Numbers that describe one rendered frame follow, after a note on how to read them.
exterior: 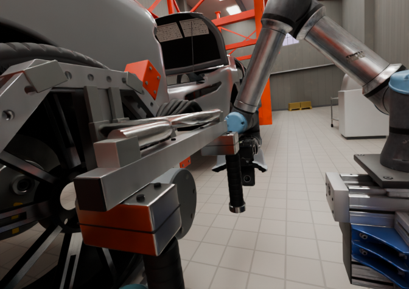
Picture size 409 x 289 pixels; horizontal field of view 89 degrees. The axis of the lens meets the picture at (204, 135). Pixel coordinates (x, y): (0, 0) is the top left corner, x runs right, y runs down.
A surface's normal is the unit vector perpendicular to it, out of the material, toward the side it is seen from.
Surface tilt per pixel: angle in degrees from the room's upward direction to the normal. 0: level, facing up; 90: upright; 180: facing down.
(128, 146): 90
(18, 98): 90
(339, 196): 90
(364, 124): 90
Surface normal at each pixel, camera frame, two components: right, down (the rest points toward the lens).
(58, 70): 0.94, -0.06
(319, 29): -0.49, 0.21
